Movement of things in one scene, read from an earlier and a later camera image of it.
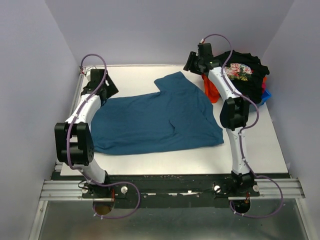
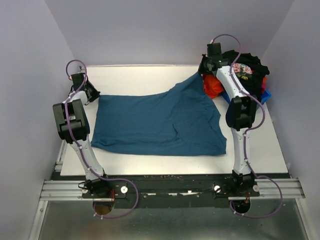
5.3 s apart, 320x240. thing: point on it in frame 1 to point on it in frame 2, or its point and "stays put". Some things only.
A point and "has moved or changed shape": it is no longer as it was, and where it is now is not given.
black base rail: [167, 190] stays put
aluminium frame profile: [54, 189] stays put
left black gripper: [111, 89] to [96, 93]
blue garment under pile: [266, 95] stays put
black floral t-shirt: [245, 72] stays put
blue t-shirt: [177, 115] has moved or changed shape
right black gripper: [189, 65] to [201, 69]
